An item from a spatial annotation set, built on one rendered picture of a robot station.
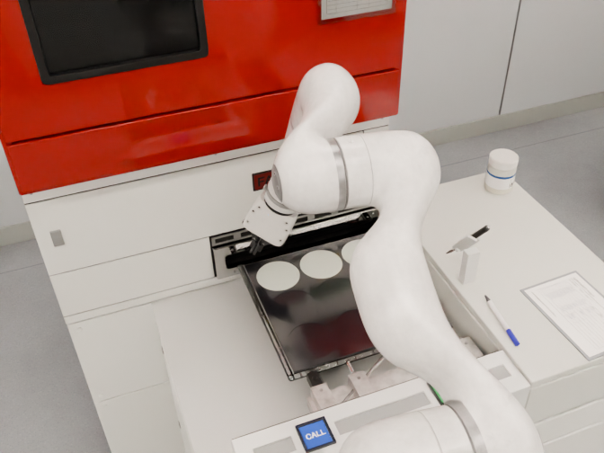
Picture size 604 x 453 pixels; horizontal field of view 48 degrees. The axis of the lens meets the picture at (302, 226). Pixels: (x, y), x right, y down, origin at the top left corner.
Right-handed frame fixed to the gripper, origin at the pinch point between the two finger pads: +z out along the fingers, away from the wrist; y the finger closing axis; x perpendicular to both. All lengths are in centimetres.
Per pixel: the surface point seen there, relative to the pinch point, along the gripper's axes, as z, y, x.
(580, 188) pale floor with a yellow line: 52, 119, 195
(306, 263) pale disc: 3.3, 12.2, 5.9
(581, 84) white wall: 39, 107, 273
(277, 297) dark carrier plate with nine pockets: 4.4, 10.0, -6.9
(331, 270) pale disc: 0.6, 18.0, 5.4
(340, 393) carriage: -2.6, 29.6, -26.1
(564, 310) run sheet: -27, 62, 2
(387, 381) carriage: -6.1, 37.1, -20.3
